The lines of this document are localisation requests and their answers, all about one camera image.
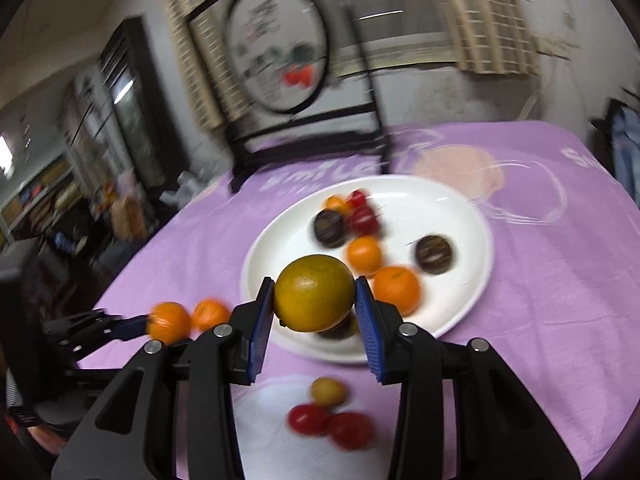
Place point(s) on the tangerine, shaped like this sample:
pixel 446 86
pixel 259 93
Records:
pixel 211 313
pixel 396 290
pixel 364 254
pixel 170 323
pixel 334 204

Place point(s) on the purple printed blanket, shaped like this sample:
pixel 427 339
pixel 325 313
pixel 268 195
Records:
pixel 525 285

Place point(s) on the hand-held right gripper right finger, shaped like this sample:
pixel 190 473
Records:
pixel 370 330

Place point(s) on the blue crumpled cloth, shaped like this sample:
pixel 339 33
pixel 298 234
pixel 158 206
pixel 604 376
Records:
pixel 627 145

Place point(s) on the black chair with painted panel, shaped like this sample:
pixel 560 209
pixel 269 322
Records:
pixel 272 60

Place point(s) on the small yellow-green tomato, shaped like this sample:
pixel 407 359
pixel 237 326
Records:
pixel 328 391

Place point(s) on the red tomato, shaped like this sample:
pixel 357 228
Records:
pixel 351 431
pixel 306 418
pixel 358 198

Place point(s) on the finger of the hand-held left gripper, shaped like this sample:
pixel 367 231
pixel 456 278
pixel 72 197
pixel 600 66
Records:
pixel 132 326

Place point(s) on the white plastic bag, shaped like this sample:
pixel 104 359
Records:
pixel 192 181

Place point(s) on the large yellow-orange citrus fruit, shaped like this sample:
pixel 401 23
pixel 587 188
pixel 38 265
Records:
pixel 314 292

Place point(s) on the dark red plum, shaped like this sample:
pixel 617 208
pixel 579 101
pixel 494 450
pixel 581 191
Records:
pixel 364 221

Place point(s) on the dark wooden framed cabinet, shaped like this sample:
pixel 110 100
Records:
pixel 130 95

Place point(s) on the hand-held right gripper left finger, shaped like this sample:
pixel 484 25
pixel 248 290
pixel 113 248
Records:
pixel 260 330

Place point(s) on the dark brown passion fruit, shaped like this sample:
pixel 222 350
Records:
pixel 340 332
pixel 329 227
pixel 434 254

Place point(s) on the white oval plate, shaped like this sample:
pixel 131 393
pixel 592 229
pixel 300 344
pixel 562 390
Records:
pixel 450 210

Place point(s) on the cluttered wooden shelf unit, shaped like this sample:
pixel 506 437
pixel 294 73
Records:
pixel 35 195

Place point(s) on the beige grid-patterned curtain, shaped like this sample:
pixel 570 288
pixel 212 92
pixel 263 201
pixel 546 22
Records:
pixel 195 60
pixel 485 20

